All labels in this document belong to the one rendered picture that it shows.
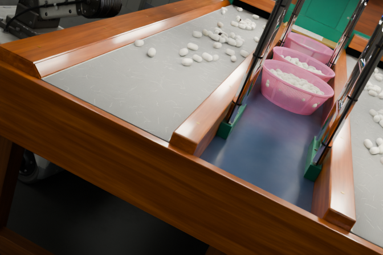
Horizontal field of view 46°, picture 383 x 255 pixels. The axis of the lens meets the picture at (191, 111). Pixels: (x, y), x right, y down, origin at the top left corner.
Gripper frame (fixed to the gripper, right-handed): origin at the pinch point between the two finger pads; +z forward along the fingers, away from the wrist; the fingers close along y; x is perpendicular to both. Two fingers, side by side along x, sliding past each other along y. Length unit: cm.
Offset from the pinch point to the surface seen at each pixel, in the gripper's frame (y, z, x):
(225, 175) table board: -99, 40, -16
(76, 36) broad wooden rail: -74, 0, 14
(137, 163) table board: -100, 31, 0
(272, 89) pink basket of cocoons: -28, 40, -14
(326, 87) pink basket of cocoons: -11, 50, -28
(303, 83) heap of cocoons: -11, 46, -21
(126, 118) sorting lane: -97, 22, -1
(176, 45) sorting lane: -35.0, 12.5, 6.3
